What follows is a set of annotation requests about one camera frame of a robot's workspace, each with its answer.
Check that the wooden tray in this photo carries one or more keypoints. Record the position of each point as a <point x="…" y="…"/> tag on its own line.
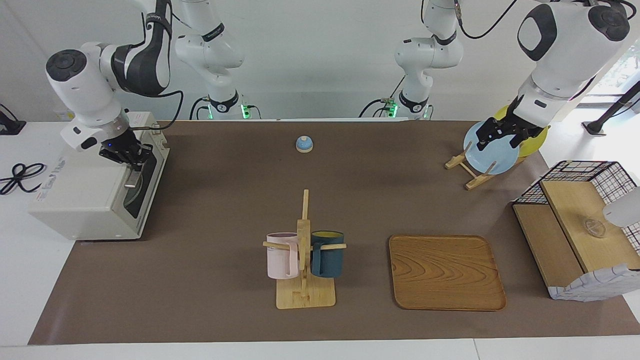
<point x="445" y="272"/>

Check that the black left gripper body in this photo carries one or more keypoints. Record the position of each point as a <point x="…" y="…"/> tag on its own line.
<point x="520" y="129"/>

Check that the black desk object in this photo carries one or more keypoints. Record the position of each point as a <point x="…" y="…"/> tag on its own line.
<point x="7" y="127"/>

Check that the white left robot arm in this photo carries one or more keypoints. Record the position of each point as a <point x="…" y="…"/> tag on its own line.
<point x="560" y="60"/>

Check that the light blue plate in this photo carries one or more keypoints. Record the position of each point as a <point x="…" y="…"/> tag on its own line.
<point x="495" y="161"/>

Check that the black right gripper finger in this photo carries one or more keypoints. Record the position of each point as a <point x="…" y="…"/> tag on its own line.
<point x="146" y="153"/>
<point x="132" y="166"/>

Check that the dark teal mug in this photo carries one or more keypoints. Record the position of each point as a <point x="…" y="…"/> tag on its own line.
<point x="327" y="260"/>

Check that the black stand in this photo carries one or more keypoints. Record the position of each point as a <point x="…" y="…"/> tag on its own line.
<point x="595" y="127"/>

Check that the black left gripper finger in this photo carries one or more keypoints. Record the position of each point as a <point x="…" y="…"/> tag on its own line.
<point x="485" y="136"/>
<point x="516" y="141"/>

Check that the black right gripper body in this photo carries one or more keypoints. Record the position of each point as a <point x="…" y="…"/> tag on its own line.
<point x="120" y="149"/>

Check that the brown table mat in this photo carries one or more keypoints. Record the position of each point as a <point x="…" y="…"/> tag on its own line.
<point x="225" y="200"/>

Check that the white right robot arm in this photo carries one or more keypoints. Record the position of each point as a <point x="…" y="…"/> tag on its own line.
<point x="85" y="90"/>

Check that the glass oven door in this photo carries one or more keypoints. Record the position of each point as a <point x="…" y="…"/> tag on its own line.
<point x="142" y="200"/>

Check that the clear glass item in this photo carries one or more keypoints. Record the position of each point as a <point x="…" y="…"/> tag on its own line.
<point x="595" y="228"/>

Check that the wooden plate rack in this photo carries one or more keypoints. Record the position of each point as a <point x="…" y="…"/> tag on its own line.
<point x="456" y="161"/>

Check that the yellow plate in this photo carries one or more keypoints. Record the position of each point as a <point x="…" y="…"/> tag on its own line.
<point x="534" y="143"/>

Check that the white toaster oven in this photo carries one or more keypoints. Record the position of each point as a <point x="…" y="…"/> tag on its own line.
<point x="80" y="200"/>

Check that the wooden mug rack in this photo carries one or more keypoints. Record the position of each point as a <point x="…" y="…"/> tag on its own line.
<point x="305" y="297"/>

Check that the pink mug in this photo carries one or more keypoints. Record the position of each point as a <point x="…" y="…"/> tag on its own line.
<point x="280" y="260"/>

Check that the white rounded object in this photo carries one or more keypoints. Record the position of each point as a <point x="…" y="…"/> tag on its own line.
<point x="622" y="207"/>

